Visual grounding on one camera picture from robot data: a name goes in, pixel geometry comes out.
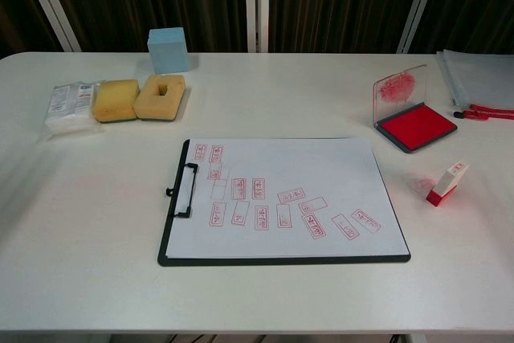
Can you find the white and red stamp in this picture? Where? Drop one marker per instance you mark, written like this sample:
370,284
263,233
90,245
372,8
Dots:
445,187

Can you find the yellow sponge with rectangular hole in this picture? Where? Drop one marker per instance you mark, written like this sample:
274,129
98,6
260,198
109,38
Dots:
154,108

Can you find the light blue foam block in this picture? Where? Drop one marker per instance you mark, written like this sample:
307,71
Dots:
168,51

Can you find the black clipboard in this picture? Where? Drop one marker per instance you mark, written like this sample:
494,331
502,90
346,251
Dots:
162,247

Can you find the solid yellow sponge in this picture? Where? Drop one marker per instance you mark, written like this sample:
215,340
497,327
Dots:
114,100

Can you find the red ink pad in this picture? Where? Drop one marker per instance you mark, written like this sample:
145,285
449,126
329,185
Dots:
417,125

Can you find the dark pleated curtain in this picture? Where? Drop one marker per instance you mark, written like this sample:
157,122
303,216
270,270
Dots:
337,1

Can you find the white tissue packet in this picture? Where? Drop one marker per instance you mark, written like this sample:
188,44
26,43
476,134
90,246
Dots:
66,110

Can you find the red pen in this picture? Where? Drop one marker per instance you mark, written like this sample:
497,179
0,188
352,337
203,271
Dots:
490,112

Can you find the translucent zipper pouch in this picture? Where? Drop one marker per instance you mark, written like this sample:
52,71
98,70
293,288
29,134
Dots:
482,78

